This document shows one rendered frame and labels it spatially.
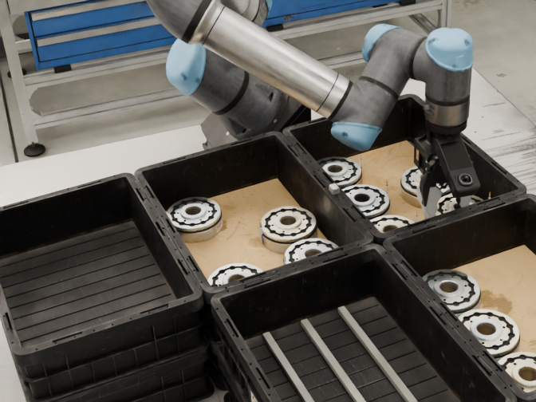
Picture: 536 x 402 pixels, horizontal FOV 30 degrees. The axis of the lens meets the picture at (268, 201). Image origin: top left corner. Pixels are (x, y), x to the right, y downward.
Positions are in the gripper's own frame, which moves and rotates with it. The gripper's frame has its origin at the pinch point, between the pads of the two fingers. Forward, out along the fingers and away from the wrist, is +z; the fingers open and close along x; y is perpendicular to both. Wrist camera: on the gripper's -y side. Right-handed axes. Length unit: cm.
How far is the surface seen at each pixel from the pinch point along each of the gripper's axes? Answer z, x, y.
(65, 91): 85, 52, 239
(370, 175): 2.0, 6.3, 21.0
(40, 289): 2, 73, 10
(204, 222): -0.9, 41.5, 14.2
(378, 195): -1.2, 9.3, 9.6
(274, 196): 2.0, 26.1, 21.1
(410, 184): -0.9, 2.2, 11.1
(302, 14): 51, -38, 198
